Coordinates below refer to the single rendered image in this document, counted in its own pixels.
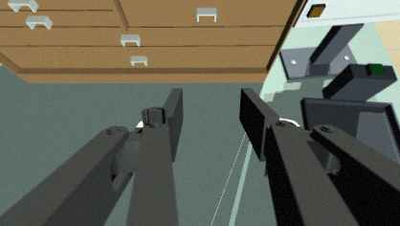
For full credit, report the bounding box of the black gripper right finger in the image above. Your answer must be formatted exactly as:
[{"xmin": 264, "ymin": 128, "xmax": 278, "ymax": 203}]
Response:
[{"xmin": 239, "ymin": 88, "xmax": 400, "ymax": 226}]

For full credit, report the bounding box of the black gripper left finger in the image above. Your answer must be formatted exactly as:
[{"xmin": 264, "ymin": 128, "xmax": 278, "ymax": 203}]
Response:
[{"xmin": 0, "ymin": 88, "xmax": 184, "ymax": 226}]

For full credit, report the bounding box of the brown wooden chest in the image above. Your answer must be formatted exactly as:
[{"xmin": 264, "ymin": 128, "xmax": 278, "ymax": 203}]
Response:
[{"xmin": 0, "ymin": 0, "xmax": 305, "ymax": 83}]

